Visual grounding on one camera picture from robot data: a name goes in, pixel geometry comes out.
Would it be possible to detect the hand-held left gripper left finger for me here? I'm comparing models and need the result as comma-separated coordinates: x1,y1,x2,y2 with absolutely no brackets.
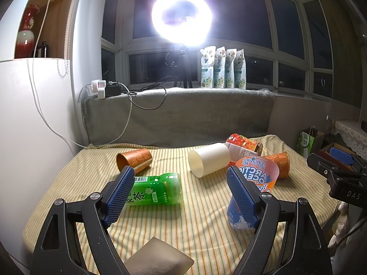
33,166,136,275

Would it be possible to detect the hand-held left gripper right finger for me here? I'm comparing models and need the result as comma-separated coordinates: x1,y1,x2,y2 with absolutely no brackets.
226,166,330,275

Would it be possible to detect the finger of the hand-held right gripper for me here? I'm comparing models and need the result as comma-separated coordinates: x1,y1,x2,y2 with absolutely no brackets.
329,146,367,176
307,153,345,188

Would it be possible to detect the blue and orange printed cup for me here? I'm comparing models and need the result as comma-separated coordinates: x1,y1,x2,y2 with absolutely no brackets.
226,156,280,231

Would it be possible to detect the green plastic bottle cup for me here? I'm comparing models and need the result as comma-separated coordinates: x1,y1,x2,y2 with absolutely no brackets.
126,172,184,205

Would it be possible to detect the orange patterned paper cup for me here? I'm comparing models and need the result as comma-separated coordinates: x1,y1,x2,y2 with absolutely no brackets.
116,148,153,175
258,152,291,179

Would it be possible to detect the plain white cup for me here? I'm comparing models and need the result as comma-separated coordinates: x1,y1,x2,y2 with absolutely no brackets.
188,143,231,177

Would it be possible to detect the red fruit printed cup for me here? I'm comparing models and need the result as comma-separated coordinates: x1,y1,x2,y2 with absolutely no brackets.
225,133,263,167

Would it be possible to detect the green paper bag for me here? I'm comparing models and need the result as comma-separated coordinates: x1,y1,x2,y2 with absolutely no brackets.
296,126,325,159

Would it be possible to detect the white lace cloth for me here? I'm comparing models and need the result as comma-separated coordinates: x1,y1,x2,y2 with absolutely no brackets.
334,120,367,159

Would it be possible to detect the pink fuzzy cloth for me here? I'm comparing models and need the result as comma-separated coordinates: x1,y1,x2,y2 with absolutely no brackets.
328,202,350,248

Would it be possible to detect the yellow striped sheet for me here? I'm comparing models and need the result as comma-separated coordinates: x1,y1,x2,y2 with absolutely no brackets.
23,134,342,275

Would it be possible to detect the brown paper piece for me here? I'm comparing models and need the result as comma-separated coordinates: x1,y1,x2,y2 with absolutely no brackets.
125,236,195,275

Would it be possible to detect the grey blanket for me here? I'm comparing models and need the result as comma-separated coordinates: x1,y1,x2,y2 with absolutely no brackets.
82,87,275,149

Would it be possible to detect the white cabinet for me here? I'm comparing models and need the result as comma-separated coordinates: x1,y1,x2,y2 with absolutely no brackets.
0,58,90,264

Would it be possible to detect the white green refill pouch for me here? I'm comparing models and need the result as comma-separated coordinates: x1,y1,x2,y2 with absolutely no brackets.
234,49,247,90
225,49,237,89
200,47,217,89
214,47,228,89

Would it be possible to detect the black tripod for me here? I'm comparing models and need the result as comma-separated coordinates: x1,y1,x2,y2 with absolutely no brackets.
165,44,193,89

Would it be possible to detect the dark bottle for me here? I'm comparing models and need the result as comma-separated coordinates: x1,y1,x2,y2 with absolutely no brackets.
34,41,49,58

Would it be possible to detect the wooden shelf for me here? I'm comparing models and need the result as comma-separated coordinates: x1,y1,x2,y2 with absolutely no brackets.
14,0,80,61

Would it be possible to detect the red and white vase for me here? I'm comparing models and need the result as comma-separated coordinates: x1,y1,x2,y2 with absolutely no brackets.
15,4,41,58

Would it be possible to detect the short white cable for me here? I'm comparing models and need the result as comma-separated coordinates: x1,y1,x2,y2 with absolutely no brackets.
93,93,133,149

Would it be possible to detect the black cable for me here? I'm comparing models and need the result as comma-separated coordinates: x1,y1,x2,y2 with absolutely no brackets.
107,76,180,111

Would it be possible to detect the window frame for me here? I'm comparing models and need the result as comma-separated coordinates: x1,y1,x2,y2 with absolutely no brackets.
100,0,335,102

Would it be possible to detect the long white cable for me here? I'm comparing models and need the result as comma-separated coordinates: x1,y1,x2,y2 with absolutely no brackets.
26,0,88,149

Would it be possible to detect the white bead chain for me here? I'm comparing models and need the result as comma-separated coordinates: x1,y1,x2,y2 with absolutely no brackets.
57,0,75,77

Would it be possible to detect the ring light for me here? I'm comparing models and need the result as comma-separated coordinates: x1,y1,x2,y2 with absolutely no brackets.
151,0,215,46

